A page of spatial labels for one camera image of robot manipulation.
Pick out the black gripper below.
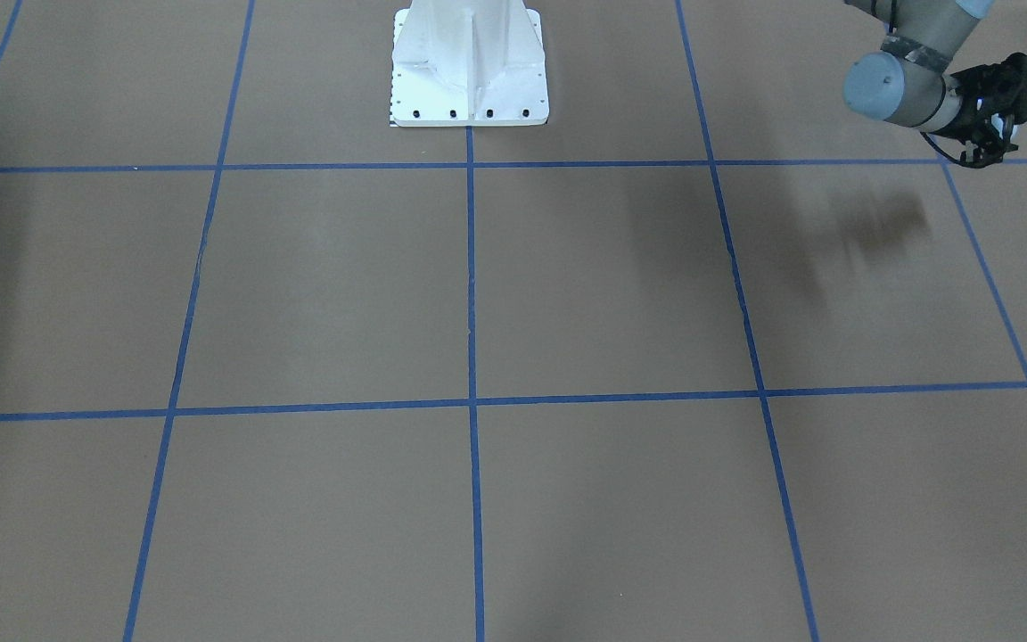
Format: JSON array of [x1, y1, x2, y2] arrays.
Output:
[[950, 53, 1027, 169]]

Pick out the blue and cream bell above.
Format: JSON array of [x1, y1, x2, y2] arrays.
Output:
[[990, 114, 1019, 144]]

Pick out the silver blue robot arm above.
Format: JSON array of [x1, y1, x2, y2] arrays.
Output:
[[842, 1, 1027, 169]]

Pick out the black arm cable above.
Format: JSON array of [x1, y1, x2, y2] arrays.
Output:
[[920, 130, 965, 165]]

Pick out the white pedestal column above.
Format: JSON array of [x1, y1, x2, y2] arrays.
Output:
[[389, 1, 550, 128]]

